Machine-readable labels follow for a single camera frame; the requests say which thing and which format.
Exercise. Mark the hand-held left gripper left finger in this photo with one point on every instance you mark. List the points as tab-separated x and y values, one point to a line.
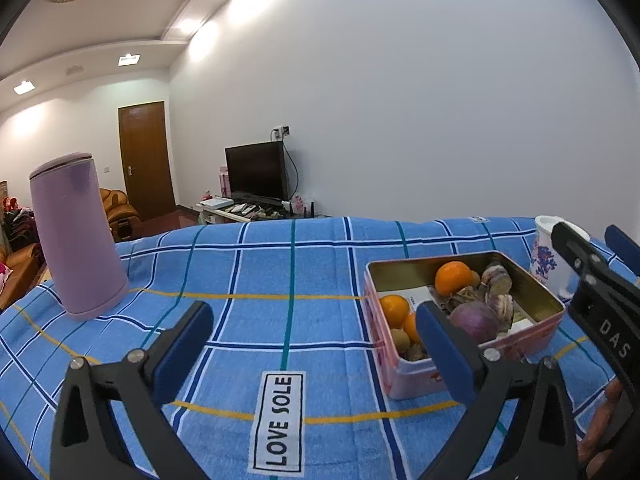
182	350

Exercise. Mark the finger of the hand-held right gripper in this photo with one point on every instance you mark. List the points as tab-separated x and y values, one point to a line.
620	245
575	250

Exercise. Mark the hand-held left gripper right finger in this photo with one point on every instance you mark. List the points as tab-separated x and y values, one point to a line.
445	355

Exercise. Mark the pink tin box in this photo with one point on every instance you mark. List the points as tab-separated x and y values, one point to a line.
415	380

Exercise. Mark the small orange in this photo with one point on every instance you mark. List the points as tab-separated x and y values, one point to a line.
414	329
393	308
452	277

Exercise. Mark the large dark brown water chestnut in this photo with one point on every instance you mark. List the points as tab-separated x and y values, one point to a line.
475	321

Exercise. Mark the purple cut taro piece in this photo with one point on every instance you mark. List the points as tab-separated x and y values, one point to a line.
502	305

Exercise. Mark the person's right hand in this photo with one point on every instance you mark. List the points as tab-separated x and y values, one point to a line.
600	420

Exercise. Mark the white floral mug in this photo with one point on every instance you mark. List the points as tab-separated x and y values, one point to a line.
545	260

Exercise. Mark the white television stand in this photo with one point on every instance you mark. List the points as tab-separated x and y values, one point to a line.
220	216

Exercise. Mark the blue plaid cloth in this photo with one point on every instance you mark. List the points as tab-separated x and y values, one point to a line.
300	270

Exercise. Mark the white flat box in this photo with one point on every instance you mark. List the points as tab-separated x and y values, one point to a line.
216	203

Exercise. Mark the purple thermos bottle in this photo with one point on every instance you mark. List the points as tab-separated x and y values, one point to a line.
75	235

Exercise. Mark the brown leather armchair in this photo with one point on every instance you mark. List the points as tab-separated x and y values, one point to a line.
117	202

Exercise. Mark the pink carton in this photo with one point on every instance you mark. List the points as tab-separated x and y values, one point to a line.
224	182

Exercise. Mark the brown leather sofa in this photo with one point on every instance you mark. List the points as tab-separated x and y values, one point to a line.
20	270

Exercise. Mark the black router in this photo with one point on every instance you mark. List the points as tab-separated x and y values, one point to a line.
302	210

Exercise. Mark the brown wooden door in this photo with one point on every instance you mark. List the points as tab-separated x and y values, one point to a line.
145	160

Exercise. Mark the black television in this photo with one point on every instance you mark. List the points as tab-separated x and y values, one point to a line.
255	170

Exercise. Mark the square ceiling light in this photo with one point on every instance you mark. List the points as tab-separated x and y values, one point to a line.
129	59
23	86

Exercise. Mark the white wall socket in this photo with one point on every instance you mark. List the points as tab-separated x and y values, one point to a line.
281	131

